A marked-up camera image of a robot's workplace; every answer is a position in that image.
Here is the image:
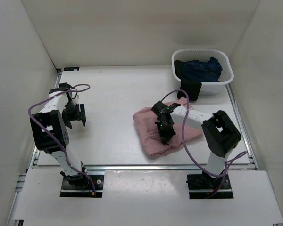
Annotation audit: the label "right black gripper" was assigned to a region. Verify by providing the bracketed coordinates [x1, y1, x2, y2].
[155, 120, 175, 144]

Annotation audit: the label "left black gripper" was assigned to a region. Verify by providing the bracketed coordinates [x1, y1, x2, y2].
[61, 101, 86, 129]

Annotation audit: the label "pink trousers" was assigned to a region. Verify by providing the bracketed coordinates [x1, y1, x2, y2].
[133, 97, 203, 160]

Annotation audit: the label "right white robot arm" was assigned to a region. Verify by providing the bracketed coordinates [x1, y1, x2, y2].
[151, 101, 241, 188]

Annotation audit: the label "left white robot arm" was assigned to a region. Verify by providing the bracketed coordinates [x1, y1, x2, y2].
[28, 82, 90, 188]

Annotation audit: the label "black trousers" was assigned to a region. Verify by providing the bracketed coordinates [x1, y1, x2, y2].
[174, 60, 202, 102]

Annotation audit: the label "blue trousers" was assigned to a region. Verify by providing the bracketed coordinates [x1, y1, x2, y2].
[182, 57, 223, 82]

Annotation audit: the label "blue corner label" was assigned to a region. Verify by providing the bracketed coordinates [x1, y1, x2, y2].
[63, 67, 80, 71]

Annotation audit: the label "white plastic basket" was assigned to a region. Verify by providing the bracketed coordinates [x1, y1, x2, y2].
[171, 48, 234, 95]

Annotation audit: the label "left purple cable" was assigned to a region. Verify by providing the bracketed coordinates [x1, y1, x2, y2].
[28, 84, 97, 193]

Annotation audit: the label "purple cable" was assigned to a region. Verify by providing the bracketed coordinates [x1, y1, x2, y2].
[28, 84, 97, 193]
[160, 89, 248, 178]

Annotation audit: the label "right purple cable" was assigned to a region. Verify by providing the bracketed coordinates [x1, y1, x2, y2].
[160, 89, 248, 178]

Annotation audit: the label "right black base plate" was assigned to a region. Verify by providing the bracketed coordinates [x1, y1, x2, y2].
[186, 173, 234, 199]

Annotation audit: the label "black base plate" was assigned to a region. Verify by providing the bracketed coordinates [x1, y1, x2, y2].
[60, 174, 104, 198]
[186, 173, 234, 199]

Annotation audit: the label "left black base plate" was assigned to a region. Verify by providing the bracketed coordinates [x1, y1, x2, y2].
[60, 174, 104, 198]

